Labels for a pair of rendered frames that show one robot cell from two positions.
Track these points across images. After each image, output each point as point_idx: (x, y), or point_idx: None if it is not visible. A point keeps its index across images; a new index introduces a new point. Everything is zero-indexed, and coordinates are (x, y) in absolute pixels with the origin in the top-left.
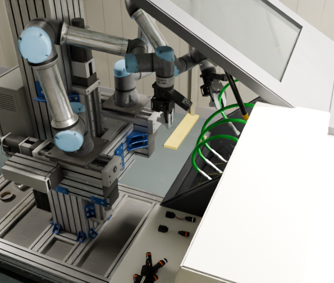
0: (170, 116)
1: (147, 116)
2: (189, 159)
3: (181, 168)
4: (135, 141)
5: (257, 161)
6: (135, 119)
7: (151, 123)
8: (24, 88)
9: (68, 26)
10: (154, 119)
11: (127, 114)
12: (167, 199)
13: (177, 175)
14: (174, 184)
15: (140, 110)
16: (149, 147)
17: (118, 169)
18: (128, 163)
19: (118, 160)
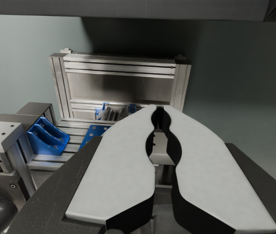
0: (189, 175)
1: None
2: (68, 9)
3: (116, 16)
4: (50, 138)
5: None
6: (17, 167)
7: (7, 139)
8: None
9: None
10: None
11: (25, 188)
12: (249, 7)
13: (146, 17)
14: (185, 10)
15: None
16: (40, 113)
17: (163, 141)
18: (76, 123)
19: (158, 153)
